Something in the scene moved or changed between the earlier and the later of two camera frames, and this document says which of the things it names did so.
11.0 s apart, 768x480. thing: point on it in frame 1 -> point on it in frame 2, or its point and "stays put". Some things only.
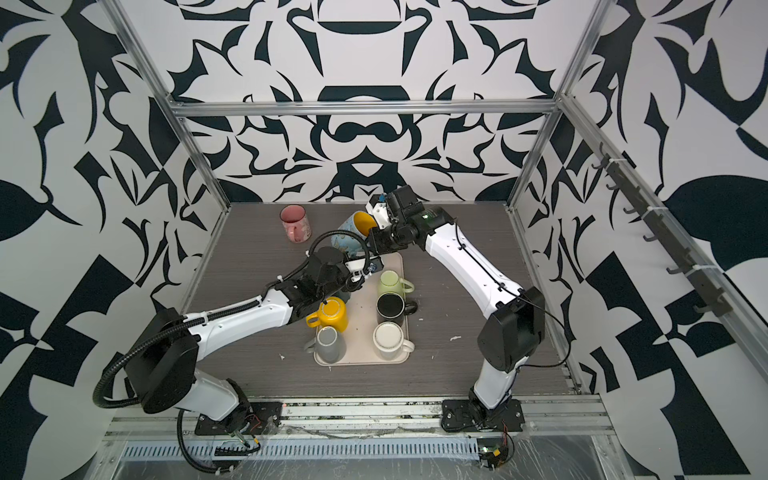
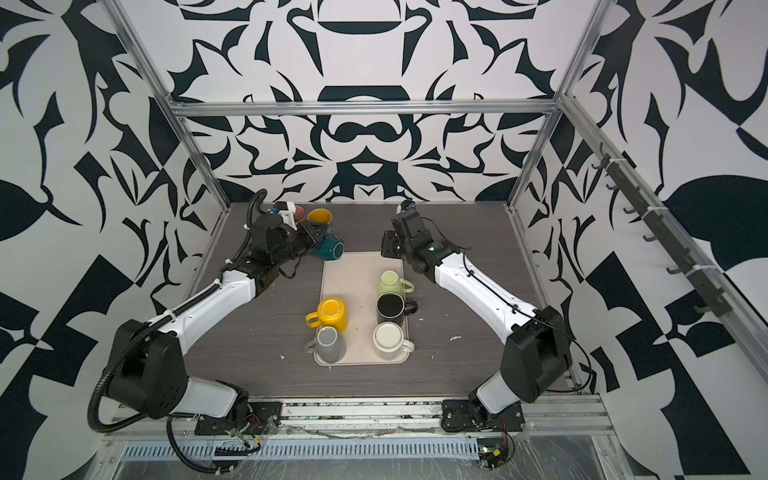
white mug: x=388 y=340 stays put
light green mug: x=390 y=282 stays put
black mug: x=392 y=307 stays put
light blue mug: x=361 y=223 -> x=319 y=215
